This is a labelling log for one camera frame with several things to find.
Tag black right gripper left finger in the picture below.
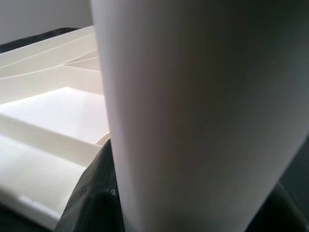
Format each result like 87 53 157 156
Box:
54 136 126 232

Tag white plastic table top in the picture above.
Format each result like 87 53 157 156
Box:
0 25 112 231

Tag white plastic table leg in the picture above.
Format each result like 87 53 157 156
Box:
90 0 309 232

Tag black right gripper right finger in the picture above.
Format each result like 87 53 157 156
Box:
250 181 302 232

